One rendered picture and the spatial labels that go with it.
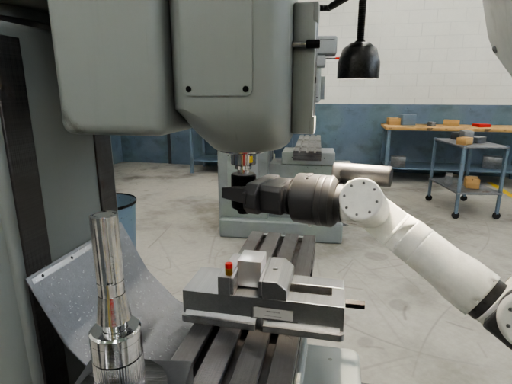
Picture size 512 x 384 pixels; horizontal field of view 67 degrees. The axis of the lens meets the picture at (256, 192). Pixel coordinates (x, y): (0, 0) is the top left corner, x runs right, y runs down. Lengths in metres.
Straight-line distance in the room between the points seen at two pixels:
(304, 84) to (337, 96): 6.52
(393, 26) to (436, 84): 1.22
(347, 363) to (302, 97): 0.60
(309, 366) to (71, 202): 0.63
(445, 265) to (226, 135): 0.38
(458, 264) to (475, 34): 7.01
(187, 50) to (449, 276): 0.50
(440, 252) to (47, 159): 0.70
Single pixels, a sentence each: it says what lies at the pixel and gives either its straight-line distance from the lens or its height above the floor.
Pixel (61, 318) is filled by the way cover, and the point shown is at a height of 1.00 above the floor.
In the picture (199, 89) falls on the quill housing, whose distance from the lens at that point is 0.63.
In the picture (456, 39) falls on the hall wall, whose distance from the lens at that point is 7.46.
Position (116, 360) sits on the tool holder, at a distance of 0.40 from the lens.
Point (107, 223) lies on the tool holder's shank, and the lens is 0.35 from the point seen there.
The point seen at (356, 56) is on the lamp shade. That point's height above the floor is 1.47.
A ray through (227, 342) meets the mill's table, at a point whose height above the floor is 0.93.
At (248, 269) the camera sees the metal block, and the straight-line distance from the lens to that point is 0.84.
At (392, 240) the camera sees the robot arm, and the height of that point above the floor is 1.18.
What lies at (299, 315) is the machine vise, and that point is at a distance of 0.83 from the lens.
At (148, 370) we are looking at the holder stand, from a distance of 0.46.
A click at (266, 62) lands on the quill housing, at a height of 1.45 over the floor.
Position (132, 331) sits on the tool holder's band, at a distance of 0.40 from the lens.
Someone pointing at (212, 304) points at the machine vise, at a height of 0.97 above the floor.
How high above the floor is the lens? 1.41
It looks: 15 degrees down
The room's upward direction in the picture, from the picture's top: straight up
